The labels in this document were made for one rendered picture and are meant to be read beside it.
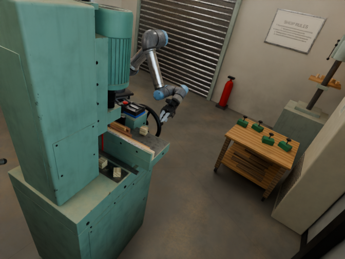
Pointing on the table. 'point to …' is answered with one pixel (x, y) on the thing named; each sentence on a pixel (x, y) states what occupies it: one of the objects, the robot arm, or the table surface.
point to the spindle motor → (116, 42)
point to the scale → (125, 140)
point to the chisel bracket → (113, 113)
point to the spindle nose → (111, 98)
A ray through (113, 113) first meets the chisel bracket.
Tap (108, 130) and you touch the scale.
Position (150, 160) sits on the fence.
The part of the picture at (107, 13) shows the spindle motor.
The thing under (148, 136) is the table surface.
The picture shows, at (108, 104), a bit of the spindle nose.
